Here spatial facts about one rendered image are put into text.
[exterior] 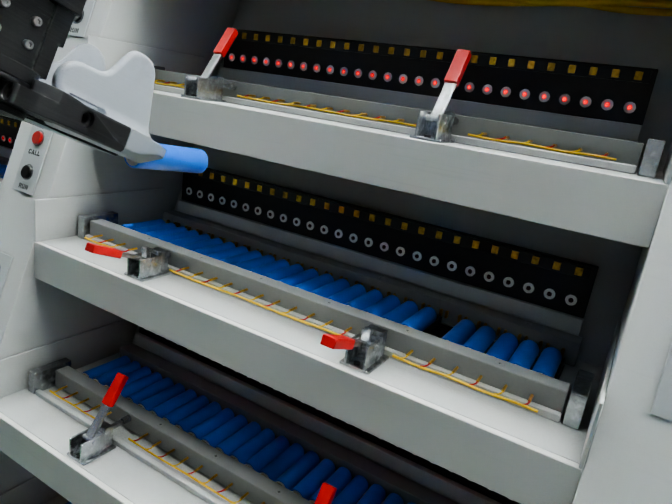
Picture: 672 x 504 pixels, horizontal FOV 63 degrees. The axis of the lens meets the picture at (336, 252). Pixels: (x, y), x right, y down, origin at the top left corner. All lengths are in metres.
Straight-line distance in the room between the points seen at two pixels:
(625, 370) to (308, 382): 0.24
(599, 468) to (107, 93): 0.38
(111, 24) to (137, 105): 0.40
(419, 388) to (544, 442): 0.10
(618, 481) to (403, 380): 0.16
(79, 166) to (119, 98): 0.40
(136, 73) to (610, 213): 0.33
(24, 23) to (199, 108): 0.30
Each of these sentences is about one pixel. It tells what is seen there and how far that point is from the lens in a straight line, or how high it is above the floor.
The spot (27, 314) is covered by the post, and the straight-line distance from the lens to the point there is 0.75.
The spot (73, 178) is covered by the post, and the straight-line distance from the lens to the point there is 0.74.
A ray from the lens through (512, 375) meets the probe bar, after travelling 0.46.
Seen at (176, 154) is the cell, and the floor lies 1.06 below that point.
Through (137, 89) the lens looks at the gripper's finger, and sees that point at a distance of 0.35.
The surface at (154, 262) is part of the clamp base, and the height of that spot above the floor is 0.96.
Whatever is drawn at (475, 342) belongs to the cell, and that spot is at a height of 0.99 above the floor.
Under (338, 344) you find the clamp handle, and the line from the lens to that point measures 0.40.
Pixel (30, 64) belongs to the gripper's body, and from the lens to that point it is 0.32.
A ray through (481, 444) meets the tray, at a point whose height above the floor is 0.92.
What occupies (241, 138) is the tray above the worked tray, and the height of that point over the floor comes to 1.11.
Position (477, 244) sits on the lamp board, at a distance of 0.59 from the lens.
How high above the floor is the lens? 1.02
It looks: 1 degrees up
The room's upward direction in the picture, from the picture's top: 17 degrees clockwise
